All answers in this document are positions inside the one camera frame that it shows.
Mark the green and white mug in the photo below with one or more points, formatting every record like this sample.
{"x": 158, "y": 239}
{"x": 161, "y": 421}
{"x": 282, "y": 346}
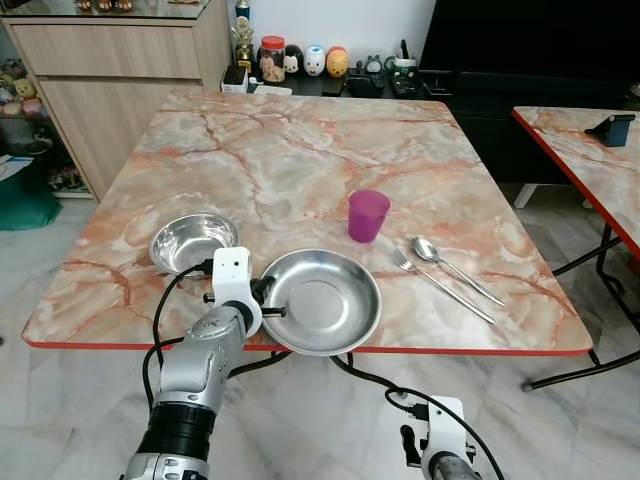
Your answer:
{"x": 404, "y": 66}

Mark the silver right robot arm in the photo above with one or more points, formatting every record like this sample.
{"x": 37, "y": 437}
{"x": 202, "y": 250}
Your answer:
{"x": 455, "y": 470}

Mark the black remote control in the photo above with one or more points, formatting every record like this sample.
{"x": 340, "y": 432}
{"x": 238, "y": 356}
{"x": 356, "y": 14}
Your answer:
{"x": 405, "y": 84}

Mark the white round figurine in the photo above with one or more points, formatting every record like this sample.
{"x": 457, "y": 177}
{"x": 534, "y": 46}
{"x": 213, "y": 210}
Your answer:
{"x": 314, "y": 61}

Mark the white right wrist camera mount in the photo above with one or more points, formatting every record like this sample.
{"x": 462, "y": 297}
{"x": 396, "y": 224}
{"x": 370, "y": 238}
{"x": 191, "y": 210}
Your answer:
{"x": 447, "y": 425}

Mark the black metal table legs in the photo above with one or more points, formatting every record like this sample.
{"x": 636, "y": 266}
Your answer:
{"x": 270, "y": 360}

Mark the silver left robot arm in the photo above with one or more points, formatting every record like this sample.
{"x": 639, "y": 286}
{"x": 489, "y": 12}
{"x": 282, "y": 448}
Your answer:
{"x": 200, "y": 370}

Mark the dark blue phone stand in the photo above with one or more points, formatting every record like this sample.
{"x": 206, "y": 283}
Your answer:
{"x": 612, "y": 130}

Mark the glass display shelf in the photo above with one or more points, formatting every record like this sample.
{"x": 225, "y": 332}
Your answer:
{"x": 30, "y": 140}

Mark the large steel plate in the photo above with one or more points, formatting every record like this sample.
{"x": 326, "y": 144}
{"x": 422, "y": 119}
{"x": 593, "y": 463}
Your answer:
{"x": 320, "y": 300}

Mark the steel spoon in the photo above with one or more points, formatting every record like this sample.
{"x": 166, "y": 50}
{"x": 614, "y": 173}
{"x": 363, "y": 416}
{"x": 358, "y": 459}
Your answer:
{"x": 425, "y": 248}

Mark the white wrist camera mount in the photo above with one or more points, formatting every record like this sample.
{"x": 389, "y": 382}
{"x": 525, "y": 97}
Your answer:
{"x": 447, "y": 425}
{"x": 232, "y": 280}

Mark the small grey figurine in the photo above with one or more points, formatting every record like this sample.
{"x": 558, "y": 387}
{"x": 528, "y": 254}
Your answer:
{"x": 372, "y": 65}

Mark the gold trophy figure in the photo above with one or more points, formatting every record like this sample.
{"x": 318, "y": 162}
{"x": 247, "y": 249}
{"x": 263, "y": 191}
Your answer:
{"x": 242, "y": 42}

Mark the light wooden cabinet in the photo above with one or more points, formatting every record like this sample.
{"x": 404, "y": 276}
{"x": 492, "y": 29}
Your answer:
{"x": 110, "y": 100}

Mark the small steel bowl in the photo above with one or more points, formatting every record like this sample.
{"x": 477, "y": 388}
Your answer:
{"x": 185, "y": 240}

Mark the purple plastic cup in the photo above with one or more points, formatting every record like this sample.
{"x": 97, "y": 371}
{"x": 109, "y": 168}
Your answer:
{"x": 368, "y": 218}

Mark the black side table legs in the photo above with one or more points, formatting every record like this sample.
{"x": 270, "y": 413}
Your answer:
{"x": 603, "y": 255}

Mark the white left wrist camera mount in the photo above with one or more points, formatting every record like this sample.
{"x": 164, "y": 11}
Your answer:
{"x": 232, "y": 280}

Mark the green bag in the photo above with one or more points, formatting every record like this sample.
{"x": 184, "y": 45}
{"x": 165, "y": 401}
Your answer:
{"x": 25, "y": 200}

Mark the black round figurine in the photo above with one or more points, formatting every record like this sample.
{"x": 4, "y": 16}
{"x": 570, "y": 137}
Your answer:
{"x": 293, "y": 62}

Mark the steel fork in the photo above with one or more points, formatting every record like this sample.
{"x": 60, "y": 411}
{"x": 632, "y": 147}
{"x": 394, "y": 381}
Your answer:
{"x": 445, "y": 285}

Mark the red lidded jar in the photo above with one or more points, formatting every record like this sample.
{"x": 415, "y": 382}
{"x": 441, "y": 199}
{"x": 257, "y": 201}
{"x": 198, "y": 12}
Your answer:
{"x": 273, "y": 62}

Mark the yellow plush toy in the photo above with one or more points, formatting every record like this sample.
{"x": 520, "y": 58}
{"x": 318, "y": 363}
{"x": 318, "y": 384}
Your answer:
{"x": 24, "y": 89}

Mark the orange round figurine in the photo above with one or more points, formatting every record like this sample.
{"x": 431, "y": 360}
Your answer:
{"x": 337, "y": 62}

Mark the black television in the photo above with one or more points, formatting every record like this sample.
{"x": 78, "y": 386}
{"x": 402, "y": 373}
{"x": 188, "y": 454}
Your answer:
{"x": 530, "y": 35}

